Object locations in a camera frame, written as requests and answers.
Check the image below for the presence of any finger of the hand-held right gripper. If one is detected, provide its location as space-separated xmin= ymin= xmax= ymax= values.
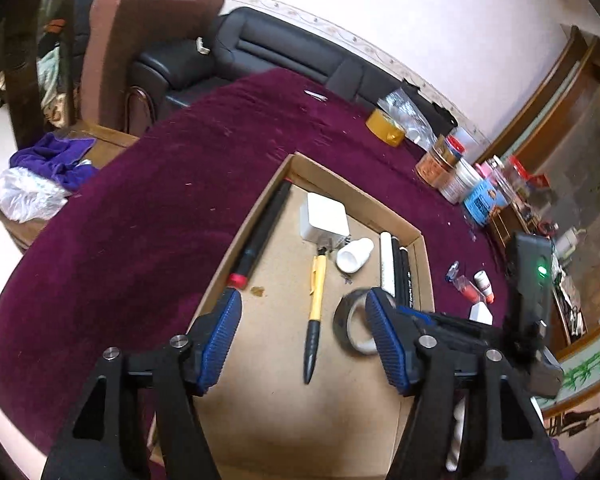
xmin=397 ymin=307 xmax=513 ymax=361

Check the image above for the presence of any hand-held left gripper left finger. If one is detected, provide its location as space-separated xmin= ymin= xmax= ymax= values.
xmin=40 ymin=287 xmax=244 ymax=480

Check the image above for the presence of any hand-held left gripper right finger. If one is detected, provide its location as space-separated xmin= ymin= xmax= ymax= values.
xmin=364 ymin=288 xmax=565 ymax=480

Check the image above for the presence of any black tape roll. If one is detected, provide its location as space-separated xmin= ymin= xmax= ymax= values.
xmin=332 ymin=287 xmax=382 ymax=359

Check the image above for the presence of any black marker with white cap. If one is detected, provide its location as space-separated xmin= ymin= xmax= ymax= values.
xmin=401 ymin=246 xmax=415 ymax=309

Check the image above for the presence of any black marker with grey cap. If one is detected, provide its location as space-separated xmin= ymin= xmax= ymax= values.
xmin=392 ymin=236 xmax=405 ymax=306

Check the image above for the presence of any yellow and black pen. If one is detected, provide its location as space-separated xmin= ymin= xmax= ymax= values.
xmin=302 ymin=247 xmax=329 ymax=386

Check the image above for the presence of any white marker pen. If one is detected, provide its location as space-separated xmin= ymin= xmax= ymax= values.
xmin=378 ymin=231 xmax=396 ymax=297

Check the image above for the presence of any shallow cardboard box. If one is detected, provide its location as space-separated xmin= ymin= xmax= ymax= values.
xmin=149 ymin=150 xmax=437 ymax=480

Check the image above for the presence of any plain white plastic bottle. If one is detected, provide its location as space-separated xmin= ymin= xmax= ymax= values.
xmin=335 ymin=237 xmax=375 ymax=275

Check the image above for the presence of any black marker with red caps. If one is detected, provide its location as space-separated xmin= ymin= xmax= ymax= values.
xmin=228 ymin=179 xmax=294 ymax=289

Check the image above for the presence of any white charger adapter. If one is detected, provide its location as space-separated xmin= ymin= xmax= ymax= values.
xmin=299 ymin=192 xmax=352 ymax=251

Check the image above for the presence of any white card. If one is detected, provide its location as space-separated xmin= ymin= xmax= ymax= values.
xmin=468 ymin=302 xmax=494 ymax=326

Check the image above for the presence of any red tape in clear case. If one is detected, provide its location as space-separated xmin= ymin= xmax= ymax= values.
xmin=452 ymin=274 xmax=481 ymax=304

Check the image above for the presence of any white tube with orange cap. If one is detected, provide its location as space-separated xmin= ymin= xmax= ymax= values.
xmin=473 ymin=269 xmax=496 ymax=305

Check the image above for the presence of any clear jar with blue label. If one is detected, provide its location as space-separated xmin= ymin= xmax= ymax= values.
xmin=462 ymin=177 xmax=509 ymax=226

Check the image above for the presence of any clear jar with red lid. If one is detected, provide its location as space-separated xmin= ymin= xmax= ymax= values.
xmin=504 ymin=154 xmax=534 ymax=197

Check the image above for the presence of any pink container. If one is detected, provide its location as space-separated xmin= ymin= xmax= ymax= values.
xmin=479 ymin=157 xmax=504 ymax=186

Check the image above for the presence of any white plastic jar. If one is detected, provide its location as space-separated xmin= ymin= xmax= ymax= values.
xmin=438 ymin=159 xmax=481 ymax=205

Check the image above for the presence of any glass jar with orange label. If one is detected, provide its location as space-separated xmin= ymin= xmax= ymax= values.
xmin=415 ymin=134 xmax=454 ymax=184

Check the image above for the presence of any gold can with red lid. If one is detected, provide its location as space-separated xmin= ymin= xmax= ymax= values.
xmin=442 ymin=135 xmax=467 ymax=167

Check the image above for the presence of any wooden sideboard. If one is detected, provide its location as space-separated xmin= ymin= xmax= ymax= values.
xmin=472 ymin=24 xmax=600 ymax=361

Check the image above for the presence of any yellow tape roll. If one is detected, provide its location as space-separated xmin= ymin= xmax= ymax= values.
xmin=365 ymin=108 xmax=407 ymax=149

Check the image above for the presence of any clear plastic bag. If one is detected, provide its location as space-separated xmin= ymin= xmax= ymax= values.
xmin=379 ymin=87 xmax=434 ymax=151

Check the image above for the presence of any wooden side table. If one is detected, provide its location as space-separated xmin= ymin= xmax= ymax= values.
xmin=0 ymin=121 xmax=142 ymax=252

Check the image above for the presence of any white plastic bag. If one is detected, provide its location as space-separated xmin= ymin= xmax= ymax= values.
xmin=0 ymin=164 xmax=69 ymax=224

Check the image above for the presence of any purple cloth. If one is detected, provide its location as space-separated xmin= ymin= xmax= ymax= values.
xmin=9 ymin=132 xmax=99 ymax=192

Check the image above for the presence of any black leather sofa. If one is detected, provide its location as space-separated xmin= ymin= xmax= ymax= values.
xmin=131 ymin=6 xmax=458 ymax=127

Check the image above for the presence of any brown upholstered chair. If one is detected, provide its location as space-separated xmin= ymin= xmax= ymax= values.
xmin=76 ymin=0 xmax=227 ymax=137

